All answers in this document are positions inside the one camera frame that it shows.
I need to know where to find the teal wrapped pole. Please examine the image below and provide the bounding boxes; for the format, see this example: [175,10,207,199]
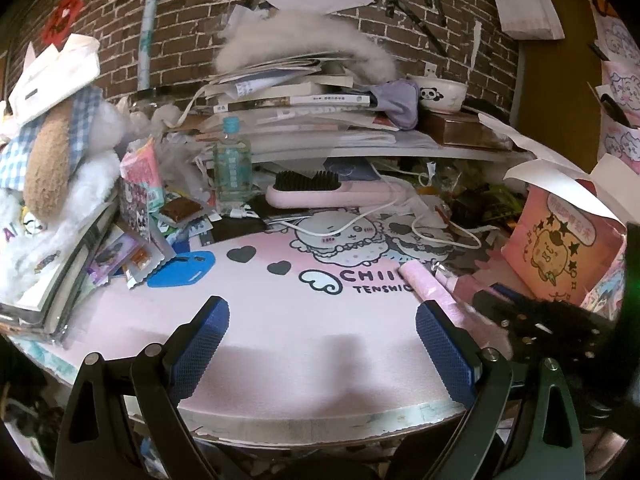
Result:
[137,0,157,91]

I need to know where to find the stack of books and papers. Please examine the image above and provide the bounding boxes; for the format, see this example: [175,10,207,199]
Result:
[179,54,526,166]

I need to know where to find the pink rectangular bar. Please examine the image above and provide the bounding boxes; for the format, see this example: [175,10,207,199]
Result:
[434,266,503,307]

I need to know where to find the pink hair brush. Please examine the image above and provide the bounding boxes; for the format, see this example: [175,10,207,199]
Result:
[266,171,408,209]

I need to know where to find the sticker card packets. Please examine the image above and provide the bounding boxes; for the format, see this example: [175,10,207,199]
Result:
[88,179,176,288]

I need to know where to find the pink chiikawa desk mat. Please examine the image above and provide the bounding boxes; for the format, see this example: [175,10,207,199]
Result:
[20,217,501,448]

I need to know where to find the clear water bottle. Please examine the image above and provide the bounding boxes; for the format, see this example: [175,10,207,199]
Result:
[214,116,253,211]

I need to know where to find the purple cloth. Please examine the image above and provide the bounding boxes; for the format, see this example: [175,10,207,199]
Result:
[367,78,421,130]

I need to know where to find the pink snack packet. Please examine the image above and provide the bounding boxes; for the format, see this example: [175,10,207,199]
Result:
[120,136,165,212]

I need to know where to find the blue luggage tag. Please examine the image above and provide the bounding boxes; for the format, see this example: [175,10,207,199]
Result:
[146,252,216,288]

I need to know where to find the grey fur piece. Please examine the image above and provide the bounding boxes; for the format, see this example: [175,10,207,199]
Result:
[214,11,398,84]

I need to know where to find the brown wooden box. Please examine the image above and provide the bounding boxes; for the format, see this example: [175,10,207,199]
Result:
[416,110,513,151]

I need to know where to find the pink cartoon box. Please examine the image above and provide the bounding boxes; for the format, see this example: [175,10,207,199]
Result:
[501,155,639,321]

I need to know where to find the panda ceramic bowl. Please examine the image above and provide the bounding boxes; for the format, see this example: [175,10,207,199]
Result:
[409,76,468,113]

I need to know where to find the large white dog plush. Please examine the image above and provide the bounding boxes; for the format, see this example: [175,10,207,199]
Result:
[1,34,134,313]

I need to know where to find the pink bag pack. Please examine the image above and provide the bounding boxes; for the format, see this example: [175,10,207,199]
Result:
[398,260,480,330]

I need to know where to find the brown snack packet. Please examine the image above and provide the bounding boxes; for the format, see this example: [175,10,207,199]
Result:
[157,197,204,226]

